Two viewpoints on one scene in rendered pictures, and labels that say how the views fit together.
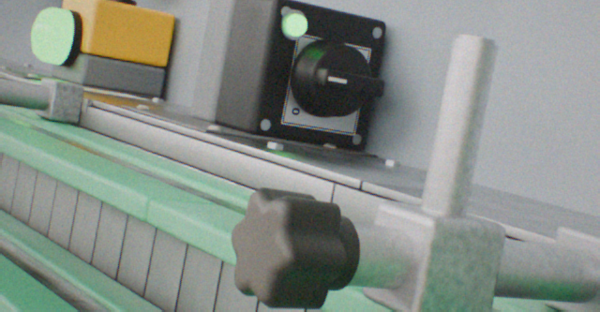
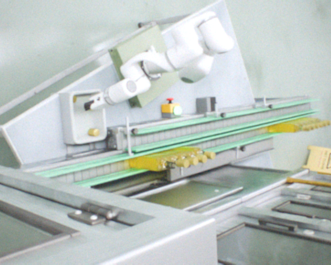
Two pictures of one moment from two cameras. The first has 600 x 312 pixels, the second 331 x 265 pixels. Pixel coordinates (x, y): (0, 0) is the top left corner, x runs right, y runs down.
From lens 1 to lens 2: 2.80 m
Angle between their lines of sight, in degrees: 100
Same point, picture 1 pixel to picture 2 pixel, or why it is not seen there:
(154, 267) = (224, 124)
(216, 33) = (209, 101)
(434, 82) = not seen: hidden behind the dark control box
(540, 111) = (219, 101)
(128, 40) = not seen: hidden behind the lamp
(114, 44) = not seen: hidden behind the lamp
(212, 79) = (209, 106)
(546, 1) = (217, 91)
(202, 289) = (229, 122)
